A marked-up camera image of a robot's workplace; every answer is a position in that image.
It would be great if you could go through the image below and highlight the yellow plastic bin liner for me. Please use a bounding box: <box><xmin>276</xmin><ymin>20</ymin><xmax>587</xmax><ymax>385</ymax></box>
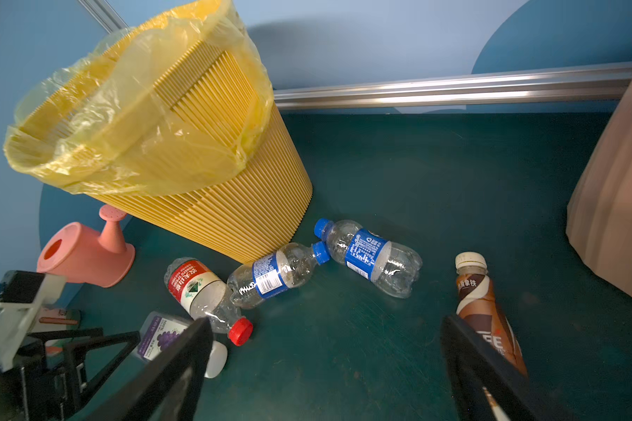
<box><xmin>4</xmin><ymin>1</ymin><xmax>274</xmax><ymax>196</ymax></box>

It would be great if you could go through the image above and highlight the purple grape label bottle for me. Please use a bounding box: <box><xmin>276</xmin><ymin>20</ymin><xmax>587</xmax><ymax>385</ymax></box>
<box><xmin>133</xmin><ymin>312</ymin><xmax>228</xmax><ymax>379</ymax></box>

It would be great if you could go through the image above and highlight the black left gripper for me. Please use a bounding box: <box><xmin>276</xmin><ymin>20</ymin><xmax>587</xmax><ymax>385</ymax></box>
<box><xmin>0</xmin><ymin>330</ymin><xmax>140</xmax><ymax>420</ymax></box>

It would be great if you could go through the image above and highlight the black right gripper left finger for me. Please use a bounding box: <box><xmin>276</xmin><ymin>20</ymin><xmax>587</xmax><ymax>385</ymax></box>
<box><xmin>85</xmin><ymin>319</ymin><xmax>213</xmax><ymax>420</ymax></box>

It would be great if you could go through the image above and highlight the yellow slatted waste bin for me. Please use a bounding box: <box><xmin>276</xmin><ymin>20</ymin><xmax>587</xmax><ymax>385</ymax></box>
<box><xmin>88</xmin><ymin>102</ymin><xmax>312</xmax><ymax>263</ymax></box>

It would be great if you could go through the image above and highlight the clear blue-label water bottle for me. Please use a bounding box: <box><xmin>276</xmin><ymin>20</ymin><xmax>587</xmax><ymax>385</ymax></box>
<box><xmin>314</xmin><ymin>219</ymin><xmax>423</xmax><ymax>299</ymax></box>

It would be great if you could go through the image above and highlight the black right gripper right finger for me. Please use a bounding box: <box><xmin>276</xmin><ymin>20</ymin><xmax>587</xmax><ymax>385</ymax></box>
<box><xmin>440</xmin><ymin>314</ymin><xmax>577</xmax><ymax>420</ymax></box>

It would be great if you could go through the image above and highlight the pink ribbed flower pot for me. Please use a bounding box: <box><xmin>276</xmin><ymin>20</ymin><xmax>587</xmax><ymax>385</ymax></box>
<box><xmin>566</xmin><ymin>82</ymin><xmax>632</xmax><ymax>297</ymax></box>

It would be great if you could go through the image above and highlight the round jar floral lid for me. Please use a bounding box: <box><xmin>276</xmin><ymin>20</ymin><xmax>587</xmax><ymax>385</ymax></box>
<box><xmin>31</xmin><ymin>308</ymin><xmax>83</xmax><ymax>357</ymax></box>

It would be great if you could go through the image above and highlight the brown coffee bottle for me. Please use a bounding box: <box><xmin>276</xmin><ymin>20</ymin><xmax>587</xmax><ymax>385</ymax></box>
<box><xmin>455</xmin><ymin>252</ymin><xmax>528</xmax><ymax>376</ymax></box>

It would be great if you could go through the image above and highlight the pink watering can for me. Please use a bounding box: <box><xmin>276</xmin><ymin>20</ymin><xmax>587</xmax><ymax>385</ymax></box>
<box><xmin>37</xmin><ymin>205</ymin><xmax>136</xmax><ymax>289</ymax></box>

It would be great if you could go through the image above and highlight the red-label red-cap water bottle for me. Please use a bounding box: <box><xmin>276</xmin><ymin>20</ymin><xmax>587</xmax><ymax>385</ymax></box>
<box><xmin>164</xmin><ymin>257</ymin><xmax>254</xmax><ymax>347</ymax></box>

